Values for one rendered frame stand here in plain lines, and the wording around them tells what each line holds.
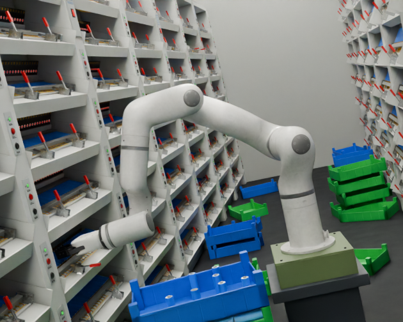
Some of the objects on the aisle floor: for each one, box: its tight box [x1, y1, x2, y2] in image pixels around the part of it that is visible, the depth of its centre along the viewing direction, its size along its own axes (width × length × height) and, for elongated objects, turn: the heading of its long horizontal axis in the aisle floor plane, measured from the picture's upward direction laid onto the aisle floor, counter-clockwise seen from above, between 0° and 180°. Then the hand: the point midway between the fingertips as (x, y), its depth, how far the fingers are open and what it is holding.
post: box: [0, 9, 72, 322], centre depth 176 cm, size 20×9×169 cm, turn 142°
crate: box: [354, 243, 390, 275], centre depth 290 cm, size 30×20×8 cm
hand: (64, 251), depth 204 cm, fingers open, 3 cm apart
